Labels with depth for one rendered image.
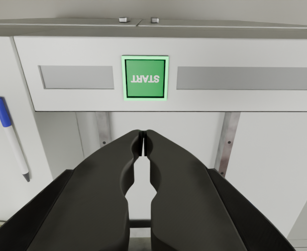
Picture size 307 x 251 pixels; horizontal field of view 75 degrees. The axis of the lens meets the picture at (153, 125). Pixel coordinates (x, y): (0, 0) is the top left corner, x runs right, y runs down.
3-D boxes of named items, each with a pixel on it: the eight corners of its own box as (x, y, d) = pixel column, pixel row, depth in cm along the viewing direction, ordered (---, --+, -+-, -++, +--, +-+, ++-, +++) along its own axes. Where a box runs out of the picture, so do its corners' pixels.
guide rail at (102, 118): (121, 237, 64) (120, 247, 61) (115, 237, 64) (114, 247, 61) (105, 84, 40) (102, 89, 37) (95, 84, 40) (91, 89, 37)
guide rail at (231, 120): (205, 236, 65) (208, 245, 62) (199, 236, 65) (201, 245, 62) (240, 85, 41) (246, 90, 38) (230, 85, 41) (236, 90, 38)
